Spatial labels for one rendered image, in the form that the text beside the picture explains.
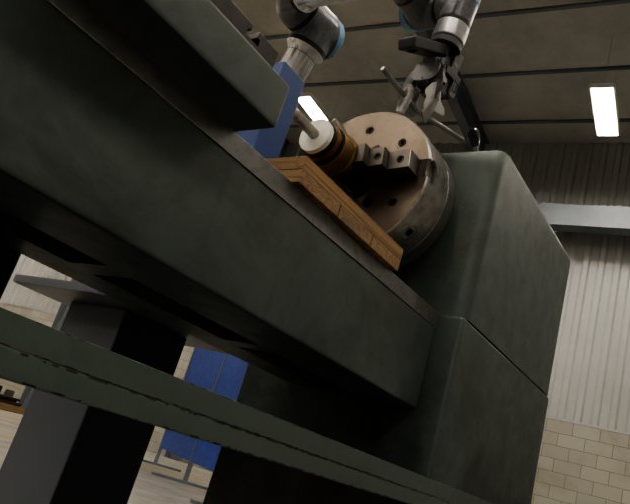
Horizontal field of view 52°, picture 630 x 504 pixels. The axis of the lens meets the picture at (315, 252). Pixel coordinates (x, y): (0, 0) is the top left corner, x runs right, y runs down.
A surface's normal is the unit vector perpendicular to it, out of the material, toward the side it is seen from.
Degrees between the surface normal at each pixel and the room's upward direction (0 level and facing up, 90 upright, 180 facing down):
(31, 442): 90
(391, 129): 90
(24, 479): 90
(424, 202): 106
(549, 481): 90
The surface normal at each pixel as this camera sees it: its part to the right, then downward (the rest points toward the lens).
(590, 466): -0.44, -0.41
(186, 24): 0.80, 0.04
